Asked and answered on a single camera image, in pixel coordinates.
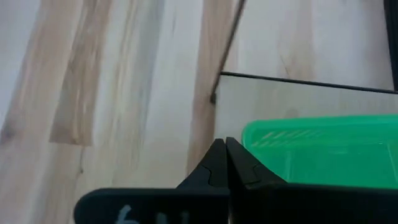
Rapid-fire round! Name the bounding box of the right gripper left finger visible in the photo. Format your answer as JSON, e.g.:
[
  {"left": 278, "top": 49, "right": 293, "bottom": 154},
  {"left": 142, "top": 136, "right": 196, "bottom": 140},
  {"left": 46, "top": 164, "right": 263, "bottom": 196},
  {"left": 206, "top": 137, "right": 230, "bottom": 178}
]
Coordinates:
[{"left": 73, "top": 139, "right": 229, "bottom": 224}]

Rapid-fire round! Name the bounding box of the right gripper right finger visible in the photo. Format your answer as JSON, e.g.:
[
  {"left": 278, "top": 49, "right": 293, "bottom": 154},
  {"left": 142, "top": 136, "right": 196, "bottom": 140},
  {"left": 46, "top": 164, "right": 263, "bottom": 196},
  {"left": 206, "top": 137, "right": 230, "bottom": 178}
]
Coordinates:
[{"left": 226, "top": 136, "right": 398, "bottom": 224}]

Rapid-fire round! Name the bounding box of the green slotted plastic basket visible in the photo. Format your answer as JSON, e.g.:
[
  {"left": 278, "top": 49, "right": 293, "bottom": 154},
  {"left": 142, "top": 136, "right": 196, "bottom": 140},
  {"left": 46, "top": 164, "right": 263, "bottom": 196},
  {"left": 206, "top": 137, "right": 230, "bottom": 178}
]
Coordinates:
[{"left": 241, "top": 114, "right": 398, "bottom": 190}]

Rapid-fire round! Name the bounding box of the black wire shelf rack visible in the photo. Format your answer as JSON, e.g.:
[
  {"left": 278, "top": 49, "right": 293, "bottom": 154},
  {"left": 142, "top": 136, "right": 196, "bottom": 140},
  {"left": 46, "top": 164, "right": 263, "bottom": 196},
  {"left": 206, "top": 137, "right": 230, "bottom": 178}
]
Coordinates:
[{"left": 210, "top": 0, "right": 398, "bottom": 144}]

